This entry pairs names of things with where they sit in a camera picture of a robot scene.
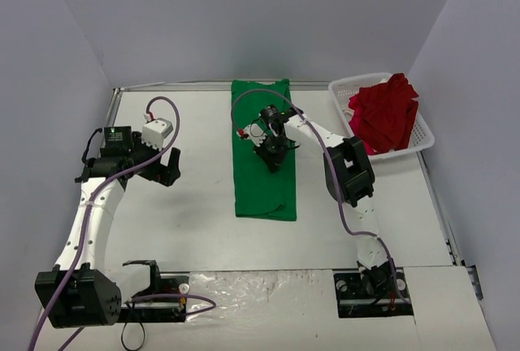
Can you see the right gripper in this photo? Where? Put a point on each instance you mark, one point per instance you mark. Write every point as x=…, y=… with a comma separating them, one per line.
x=272, y=154

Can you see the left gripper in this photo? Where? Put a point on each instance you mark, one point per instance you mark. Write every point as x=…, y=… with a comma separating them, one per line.
x=161, y=168

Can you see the green t shirt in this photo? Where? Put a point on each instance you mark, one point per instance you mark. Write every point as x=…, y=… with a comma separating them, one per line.
x=260, y=193

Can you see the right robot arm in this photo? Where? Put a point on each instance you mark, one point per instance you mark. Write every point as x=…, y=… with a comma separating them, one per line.
x=348, y=174

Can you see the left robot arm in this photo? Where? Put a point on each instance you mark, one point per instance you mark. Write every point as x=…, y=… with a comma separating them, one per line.
x=77, y=292

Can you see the white plastic basket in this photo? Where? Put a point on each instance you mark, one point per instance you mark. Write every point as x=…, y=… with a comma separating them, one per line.
x=421, y=137

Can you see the red t shirt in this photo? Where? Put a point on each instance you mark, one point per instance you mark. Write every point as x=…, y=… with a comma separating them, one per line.
x=384, y=114

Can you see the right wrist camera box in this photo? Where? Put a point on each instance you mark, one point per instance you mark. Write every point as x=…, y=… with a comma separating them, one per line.
x=253, y=132

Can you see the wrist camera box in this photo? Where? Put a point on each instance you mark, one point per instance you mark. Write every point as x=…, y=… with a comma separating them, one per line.
x=155, y=132
x=253, y=132

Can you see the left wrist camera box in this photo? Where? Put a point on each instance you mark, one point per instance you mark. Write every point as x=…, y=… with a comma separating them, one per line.
x=155, y=132

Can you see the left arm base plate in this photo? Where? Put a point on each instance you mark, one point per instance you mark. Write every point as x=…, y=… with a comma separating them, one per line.
x=160, y=309

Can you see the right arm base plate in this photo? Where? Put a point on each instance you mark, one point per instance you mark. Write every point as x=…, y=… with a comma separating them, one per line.
x=363, y=296

